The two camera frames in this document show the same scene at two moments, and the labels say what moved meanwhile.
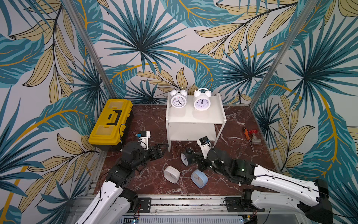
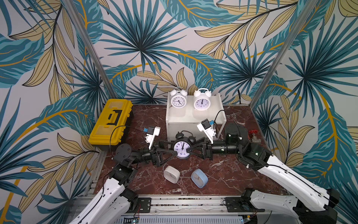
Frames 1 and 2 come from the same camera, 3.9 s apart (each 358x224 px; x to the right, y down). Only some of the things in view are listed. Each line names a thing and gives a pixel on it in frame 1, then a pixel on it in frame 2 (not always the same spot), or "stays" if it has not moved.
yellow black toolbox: [113, 125] stays
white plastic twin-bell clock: [202, 99] stays
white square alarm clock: [171, 174] stays
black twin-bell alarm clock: [188, 157] to [184, 140]
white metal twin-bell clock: [178, 98] stays
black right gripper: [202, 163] to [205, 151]
